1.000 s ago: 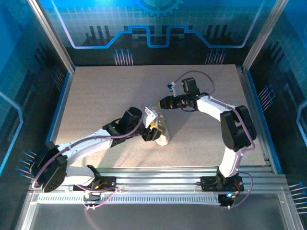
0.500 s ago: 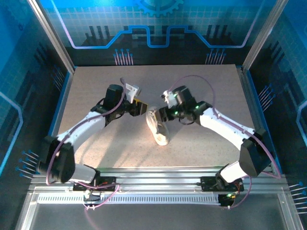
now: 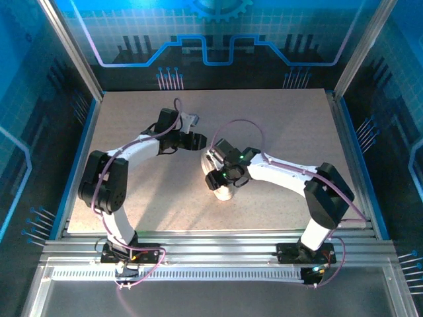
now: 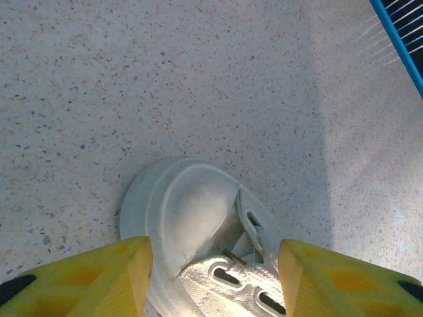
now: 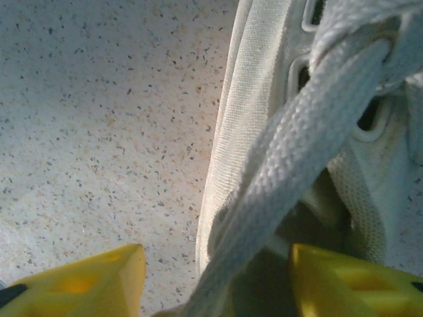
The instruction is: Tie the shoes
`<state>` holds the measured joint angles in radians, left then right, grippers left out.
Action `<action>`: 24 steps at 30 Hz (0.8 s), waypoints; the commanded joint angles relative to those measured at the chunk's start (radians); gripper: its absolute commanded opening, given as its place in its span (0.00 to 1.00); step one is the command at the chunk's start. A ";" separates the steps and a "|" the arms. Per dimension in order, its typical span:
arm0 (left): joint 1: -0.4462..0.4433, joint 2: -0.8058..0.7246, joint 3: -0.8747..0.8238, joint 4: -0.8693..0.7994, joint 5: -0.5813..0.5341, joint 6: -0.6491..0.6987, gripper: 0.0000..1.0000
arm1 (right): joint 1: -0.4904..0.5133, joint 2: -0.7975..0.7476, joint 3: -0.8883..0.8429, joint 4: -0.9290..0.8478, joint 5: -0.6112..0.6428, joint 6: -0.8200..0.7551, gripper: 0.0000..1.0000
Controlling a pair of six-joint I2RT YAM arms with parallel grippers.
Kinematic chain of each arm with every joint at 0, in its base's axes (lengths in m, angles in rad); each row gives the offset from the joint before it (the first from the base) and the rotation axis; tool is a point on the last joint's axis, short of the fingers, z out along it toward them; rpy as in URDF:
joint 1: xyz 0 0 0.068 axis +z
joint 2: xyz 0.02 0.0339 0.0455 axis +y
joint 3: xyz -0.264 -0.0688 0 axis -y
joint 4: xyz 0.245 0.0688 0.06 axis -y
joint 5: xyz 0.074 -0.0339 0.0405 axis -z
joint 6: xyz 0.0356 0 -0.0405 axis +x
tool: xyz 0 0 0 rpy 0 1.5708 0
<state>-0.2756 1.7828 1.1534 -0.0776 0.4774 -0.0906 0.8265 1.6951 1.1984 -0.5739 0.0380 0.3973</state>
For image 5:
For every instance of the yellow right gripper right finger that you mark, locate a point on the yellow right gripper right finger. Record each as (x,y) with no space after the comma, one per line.
(343,284)

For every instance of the white sneaker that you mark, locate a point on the white sneaker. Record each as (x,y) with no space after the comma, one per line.
(251,82)

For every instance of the white shoelace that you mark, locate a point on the white shoelace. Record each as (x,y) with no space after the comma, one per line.
(297,138)

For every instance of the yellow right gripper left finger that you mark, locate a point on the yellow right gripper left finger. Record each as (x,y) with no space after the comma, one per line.
(82,284)

